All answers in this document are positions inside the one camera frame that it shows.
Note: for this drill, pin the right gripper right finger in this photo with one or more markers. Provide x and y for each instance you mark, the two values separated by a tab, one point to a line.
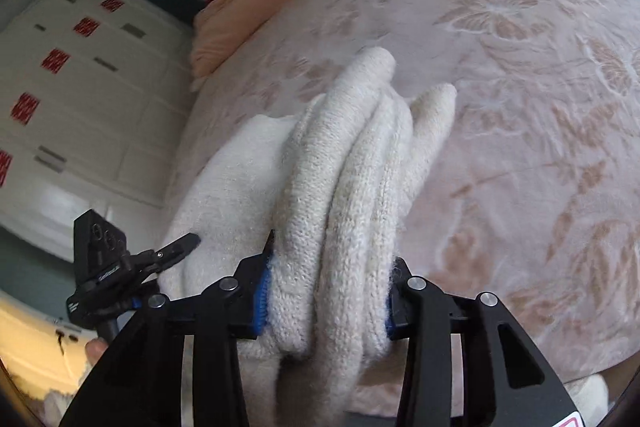
469	362

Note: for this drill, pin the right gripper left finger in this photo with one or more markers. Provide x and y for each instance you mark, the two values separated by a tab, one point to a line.
138	382

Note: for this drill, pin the cream knit sweater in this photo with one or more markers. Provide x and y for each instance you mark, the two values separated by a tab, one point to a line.
330	187

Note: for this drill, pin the person left hand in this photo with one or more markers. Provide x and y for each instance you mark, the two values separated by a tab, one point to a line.
94	349

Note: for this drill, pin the white drawer cabinet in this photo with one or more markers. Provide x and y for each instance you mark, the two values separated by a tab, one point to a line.
94	98

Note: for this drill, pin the pink floral bedspread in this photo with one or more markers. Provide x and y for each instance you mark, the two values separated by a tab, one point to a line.
535	193

